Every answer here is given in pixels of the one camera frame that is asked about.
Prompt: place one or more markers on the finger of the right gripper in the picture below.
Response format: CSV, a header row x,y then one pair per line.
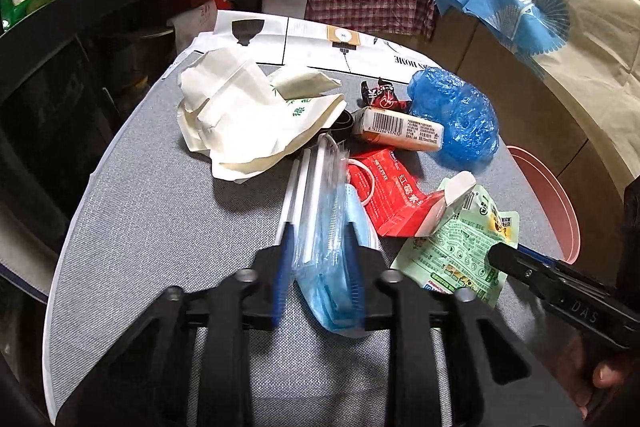
x,y
527,270
545,260

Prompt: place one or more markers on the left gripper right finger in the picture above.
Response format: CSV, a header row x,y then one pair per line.
x,y
492,378

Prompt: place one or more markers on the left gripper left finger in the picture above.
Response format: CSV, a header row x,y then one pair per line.
x,y
144,378

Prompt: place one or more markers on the green white snack wrapper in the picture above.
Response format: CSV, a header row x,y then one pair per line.
x,y
456,255

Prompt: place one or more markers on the red medicine box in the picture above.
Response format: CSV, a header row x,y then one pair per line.
x,y
393,201

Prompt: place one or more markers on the blue face mask pack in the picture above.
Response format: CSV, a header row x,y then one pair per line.
x,y
329,225

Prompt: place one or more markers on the person's right hand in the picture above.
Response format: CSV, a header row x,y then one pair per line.
x,y
583,379

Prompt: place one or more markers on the pink plastic basin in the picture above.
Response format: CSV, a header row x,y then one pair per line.
x,y
553,200

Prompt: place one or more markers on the blue plastic bag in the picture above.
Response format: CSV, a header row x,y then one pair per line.
x,y
471,127

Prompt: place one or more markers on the orange white carton box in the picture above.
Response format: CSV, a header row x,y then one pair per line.
x,y
386,127

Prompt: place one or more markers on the small red black wrapper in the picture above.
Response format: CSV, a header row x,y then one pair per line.
x,y
383,96

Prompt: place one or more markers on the cream blue tablecloth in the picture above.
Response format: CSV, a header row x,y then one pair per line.
x,y
589,48

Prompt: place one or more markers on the cream paper bag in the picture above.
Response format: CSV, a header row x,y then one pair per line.
x,y
244,120

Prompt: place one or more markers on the black shelf unit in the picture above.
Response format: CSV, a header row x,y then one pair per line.
x,y
70,74

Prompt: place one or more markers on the white cardboard sheet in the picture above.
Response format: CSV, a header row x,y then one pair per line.
x,y
285,40

